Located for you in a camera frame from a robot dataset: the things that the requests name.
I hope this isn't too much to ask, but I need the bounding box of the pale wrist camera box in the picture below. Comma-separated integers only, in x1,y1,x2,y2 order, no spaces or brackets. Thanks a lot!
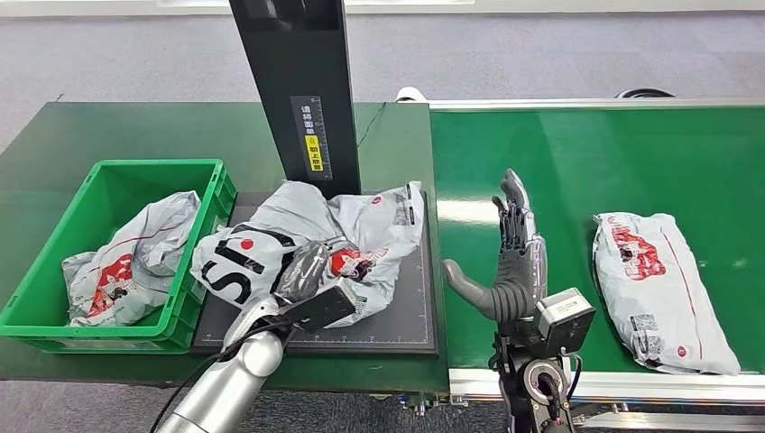
532,288,597,359
279,277,358,334

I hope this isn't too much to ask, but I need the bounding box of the black round object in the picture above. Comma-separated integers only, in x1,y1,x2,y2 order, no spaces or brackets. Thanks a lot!
615,88,677,100

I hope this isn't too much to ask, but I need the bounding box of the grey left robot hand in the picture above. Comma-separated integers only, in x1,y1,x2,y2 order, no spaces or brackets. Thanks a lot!
274,240,334,305

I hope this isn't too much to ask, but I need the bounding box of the metal bracket fitting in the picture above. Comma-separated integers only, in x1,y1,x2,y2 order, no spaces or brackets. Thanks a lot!
399,392,471,418

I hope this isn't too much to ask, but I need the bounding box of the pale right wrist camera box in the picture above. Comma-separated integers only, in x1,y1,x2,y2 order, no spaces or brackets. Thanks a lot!
532,288,597,359

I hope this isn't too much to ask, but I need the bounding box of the grey package with red print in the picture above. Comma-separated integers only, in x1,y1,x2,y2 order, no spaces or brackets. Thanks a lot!
591,211,742,377
61,190,202,328

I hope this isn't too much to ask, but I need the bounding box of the black scanner column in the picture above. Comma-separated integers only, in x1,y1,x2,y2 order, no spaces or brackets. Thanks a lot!
228,0,363,200

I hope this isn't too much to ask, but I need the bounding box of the dark green table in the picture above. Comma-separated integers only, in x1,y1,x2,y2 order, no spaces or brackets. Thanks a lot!
0,101,451,396

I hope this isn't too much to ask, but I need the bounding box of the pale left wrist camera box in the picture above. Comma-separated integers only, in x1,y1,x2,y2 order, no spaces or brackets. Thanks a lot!
279,277,358,334

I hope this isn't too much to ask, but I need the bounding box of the black scanner base plate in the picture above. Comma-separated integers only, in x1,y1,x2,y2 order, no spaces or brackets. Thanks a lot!
190,189,440,358

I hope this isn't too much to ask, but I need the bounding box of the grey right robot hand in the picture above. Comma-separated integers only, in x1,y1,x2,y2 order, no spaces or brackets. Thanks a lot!
442,168,548,325

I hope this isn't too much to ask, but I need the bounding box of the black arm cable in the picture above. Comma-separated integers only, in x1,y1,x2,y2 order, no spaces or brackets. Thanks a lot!
148,317,300,433
561,355,585,402

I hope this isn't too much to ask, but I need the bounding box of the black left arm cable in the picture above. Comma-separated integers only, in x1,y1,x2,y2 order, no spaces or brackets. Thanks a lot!
148,317,300,433

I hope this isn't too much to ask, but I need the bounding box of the yellow and black column label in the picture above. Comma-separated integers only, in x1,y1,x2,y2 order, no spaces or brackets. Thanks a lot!
290,94,334,180

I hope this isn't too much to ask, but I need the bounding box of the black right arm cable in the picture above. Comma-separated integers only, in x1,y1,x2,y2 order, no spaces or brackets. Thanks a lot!
561,355,585,402

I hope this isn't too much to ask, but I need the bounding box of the white package with black letters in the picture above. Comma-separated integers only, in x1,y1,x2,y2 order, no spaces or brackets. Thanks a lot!
189,180,426,329

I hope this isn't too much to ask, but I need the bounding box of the green plastic crate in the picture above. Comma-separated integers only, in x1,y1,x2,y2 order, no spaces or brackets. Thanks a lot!
0,158,238,355

